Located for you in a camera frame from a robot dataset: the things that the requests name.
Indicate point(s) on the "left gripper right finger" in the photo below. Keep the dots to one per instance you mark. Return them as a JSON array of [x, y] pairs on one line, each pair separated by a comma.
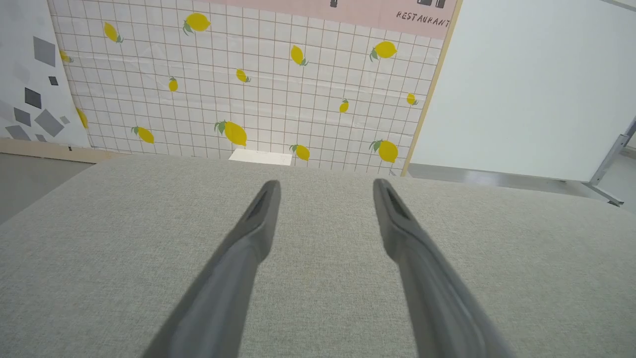
[[437, 298]]

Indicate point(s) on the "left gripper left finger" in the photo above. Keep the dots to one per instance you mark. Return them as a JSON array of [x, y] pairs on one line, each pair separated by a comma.
[[228, 288]]

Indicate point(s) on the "grey fabric sofa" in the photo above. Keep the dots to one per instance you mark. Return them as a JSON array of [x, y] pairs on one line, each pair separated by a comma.
[[323, 278]]

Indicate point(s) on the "white box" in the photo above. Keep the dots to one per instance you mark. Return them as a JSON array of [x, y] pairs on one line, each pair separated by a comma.
[[261, 157]]

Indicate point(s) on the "lemon print grid panel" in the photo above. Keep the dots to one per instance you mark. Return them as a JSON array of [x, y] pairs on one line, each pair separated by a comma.
[[278, 99]]

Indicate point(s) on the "grey metal stand leg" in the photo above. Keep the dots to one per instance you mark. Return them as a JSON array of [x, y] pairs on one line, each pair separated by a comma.
[[608, 164]]

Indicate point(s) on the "plain white board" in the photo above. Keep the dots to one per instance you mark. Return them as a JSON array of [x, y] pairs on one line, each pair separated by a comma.
[[526, 89]]

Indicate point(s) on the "grey geometric print panel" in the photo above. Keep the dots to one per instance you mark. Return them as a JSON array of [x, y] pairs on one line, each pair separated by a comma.
[[30, 74]]

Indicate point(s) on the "pink restaurant poster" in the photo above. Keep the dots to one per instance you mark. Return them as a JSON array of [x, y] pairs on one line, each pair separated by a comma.
[[367, 12]]

